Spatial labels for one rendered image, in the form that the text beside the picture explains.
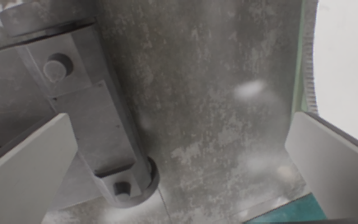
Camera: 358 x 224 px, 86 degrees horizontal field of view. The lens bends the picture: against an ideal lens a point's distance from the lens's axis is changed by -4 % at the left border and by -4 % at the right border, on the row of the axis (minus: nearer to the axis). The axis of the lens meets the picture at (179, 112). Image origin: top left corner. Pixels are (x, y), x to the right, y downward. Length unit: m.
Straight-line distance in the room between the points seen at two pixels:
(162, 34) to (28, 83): 0.37
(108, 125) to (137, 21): 0.31
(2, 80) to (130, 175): 0.36
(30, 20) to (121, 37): 0.26
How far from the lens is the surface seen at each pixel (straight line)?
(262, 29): 0.77
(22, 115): 0.56
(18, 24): 0.47
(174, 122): 0.75
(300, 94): 0.97
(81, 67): 0.43
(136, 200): 0.67
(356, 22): 0.54
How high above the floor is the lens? 0.62
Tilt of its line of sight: 58 degrees down
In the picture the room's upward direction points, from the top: 151 degrees clockwise
